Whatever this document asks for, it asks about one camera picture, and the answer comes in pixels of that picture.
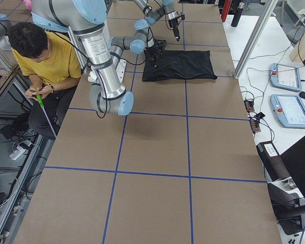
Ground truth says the black cylinder bottle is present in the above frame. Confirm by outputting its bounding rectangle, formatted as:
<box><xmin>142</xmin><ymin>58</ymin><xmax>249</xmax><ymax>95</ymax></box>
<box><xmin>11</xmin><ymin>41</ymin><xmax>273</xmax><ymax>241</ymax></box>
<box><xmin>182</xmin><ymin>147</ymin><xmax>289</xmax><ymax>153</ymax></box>
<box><xmin>231</xmin><ymin>2</ymin><xmax>245</xmax><ymax>27</ymax></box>

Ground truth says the red cylinder bottle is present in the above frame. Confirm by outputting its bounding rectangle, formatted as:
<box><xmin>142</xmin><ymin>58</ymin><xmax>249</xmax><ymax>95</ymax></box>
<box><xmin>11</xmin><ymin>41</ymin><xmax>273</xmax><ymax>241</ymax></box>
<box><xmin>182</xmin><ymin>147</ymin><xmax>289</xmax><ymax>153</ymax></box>
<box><xmin>221</xmin><ymin>0</ymin><xmax>232</xmax><ymax>22</ymax></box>

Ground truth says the white power strip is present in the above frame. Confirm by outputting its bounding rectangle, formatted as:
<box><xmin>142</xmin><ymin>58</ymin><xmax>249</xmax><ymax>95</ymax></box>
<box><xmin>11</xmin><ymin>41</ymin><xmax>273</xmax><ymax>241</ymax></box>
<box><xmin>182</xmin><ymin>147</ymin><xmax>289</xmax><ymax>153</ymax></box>
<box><xmin>9</xmin><ymin>145</ymin><xmax>26</xmax><ymax>161</ymax></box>

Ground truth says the person in yellow shirt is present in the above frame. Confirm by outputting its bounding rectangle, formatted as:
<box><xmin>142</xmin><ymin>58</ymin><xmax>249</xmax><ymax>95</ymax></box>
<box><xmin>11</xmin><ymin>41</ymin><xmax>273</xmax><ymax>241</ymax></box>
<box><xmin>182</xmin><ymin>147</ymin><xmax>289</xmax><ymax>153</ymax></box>
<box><xmin>8</xmin><ymin>22</ymin><xmax>82</xmax><ymax>130</ymax></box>

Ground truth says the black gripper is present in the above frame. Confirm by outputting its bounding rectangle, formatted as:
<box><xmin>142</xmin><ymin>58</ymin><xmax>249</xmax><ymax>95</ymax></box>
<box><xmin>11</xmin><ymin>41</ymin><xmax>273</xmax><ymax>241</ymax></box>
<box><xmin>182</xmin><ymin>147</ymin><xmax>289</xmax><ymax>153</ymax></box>
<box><xmin>145</xmin><ymin>38</ymin><xmax>167</xmax><ymax>68</ymax></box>
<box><xmin>167</xmin><ymin>12</ymin><xmax>185</xmax><ymax>41</ymax></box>

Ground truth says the green handled tool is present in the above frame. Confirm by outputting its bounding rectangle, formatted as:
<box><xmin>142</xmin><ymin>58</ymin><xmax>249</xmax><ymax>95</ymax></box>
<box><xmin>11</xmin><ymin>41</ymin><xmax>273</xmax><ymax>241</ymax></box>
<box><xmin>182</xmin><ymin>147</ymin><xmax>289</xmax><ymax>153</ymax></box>
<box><xmin>28</xmin><ymin>85</ymin><xmax>59</xmax><ymax>140</ymax></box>

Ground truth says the black graphic t-shirt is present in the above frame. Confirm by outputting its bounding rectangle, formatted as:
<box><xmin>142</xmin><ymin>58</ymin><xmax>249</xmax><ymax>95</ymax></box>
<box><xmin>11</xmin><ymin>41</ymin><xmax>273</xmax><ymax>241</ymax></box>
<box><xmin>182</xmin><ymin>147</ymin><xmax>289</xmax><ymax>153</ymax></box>
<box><xmin>142</xmin><ymin>50</ymin><xmax>218</xmax><ymax>82</ymax></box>

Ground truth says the blue teach pendant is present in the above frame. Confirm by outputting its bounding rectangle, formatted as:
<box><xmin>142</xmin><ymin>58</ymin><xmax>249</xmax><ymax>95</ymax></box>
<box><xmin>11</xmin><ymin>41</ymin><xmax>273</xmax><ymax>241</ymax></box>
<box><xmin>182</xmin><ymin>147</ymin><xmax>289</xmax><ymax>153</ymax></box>
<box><xmin>269</xmin><ymin>63</ymin><xmax>302</xmax><ymax>92</ymax></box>
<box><xmin>270</xmin><ymin>94</ymin><xmax>305</xmax><ymax>129</ymax></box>

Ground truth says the black monitor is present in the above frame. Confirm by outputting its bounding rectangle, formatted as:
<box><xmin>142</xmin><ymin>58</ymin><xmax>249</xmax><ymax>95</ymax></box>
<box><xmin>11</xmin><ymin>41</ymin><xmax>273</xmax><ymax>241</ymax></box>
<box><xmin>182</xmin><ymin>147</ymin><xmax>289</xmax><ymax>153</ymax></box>
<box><xmin>281</xmin><ymin>136</ymin><xmax>305</xmax><ymax>197</ymax></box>

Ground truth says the near blue teach pendant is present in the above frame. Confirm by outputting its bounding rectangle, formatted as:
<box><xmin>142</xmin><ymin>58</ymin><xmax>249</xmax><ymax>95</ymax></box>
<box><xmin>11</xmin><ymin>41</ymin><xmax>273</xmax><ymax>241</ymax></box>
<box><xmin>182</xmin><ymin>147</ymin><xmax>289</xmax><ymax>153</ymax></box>
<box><xmin>270</xmin><ymin>94</ymin><xmax>305</xmax><ymax>129</ymax></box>

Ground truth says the far blue teach pendant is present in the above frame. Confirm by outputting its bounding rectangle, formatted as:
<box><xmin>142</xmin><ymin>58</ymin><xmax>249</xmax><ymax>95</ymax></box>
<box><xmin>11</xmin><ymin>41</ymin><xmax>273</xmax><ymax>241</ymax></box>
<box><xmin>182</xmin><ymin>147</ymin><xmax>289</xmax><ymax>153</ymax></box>
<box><xmin>269</xmin><ymin>63</ymin><xmax>302</xmax><ymax>92</ymax></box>

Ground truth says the orange black connector strip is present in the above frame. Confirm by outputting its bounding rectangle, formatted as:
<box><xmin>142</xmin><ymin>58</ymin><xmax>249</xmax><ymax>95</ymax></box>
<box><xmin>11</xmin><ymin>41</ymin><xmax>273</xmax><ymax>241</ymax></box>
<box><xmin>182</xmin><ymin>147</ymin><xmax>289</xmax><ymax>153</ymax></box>
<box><xmin>243</xmin><ymin>100</ymin><xmax>261</xmax><ymax>134</ymax></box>

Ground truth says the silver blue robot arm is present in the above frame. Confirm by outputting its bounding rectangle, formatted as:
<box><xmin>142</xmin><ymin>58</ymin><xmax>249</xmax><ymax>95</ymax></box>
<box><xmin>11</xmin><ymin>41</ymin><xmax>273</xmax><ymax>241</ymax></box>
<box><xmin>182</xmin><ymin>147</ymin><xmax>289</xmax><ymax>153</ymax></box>
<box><xmin>134</xmin><ymin>0</ymin><xmax>185</xmax><ymax>42</ymax></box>
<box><xmin>32</xmin><ymin>1</ymin><xmax>154</xmax><ymax>116</ymax></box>

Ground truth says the aluminium frame post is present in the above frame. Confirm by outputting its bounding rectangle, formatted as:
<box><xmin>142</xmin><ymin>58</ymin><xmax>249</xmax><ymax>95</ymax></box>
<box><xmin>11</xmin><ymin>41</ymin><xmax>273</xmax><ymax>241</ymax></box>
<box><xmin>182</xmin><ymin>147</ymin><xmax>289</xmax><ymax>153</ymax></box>
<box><xmin>233</xmin><ymin>0</ymin><xmax>278</xmax><ymax>79</ymax></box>

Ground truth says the black brown box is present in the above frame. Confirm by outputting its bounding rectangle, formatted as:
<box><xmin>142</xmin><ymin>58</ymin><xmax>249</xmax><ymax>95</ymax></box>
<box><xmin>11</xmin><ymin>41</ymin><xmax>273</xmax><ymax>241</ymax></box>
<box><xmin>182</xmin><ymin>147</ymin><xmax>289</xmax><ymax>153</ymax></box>
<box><xmin>256</xmin><ymin>141</ymin><xmax>291</xmax><ymax>182</ymax></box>

